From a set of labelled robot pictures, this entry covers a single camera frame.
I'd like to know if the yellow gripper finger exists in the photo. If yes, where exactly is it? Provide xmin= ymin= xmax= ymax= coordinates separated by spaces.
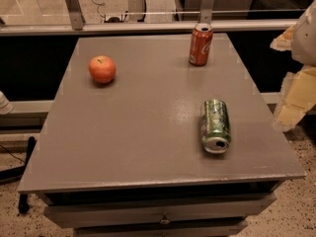
xmin=270 ymin=26 xmax=294 ymax=51
xmin=273 ymin=65 xmax=316 ymax=131

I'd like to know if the green soda can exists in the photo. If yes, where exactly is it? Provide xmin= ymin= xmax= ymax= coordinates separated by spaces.
xmin=200 ymin=99 xmax=231 ymax=154

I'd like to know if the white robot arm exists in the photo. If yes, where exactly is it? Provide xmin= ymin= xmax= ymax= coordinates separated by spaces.
xmin=270 ymin=0 xmax=316 ymax=131

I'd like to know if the orange soda can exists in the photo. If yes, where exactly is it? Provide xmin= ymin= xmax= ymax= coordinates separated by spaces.
xmin=189 ymin=23 xmax=213 ymax=66

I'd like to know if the red apple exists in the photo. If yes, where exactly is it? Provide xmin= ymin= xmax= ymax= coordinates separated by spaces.
xmin=88 ymin=55 xmax=117 ymax=84

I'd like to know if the grey drawer cabinet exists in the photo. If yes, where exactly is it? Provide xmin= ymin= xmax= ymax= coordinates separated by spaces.
xmin=19 ymin=34 xmax=304 ymax=237

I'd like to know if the drawer knob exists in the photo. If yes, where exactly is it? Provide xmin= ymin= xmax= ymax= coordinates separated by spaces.
xmin=159 ymin=216 xmax=171 ymax=225

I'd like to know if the white object at left edge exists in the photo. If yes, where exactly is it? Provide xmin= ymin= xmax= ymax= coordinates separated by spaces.
xmin=0 ymin=91 xmax=14 ymax=115

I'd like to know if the black stand base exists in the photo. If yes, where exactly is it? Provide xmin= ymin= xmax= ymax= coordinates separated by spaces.
xmin=0 ymin=136 xmax=36 ymax=214

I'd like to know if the metal railing frame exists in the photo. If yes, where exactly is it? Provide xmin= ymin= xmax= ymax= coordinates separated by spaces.
xmin=0 ymin=0 xmax=313 ymax=37

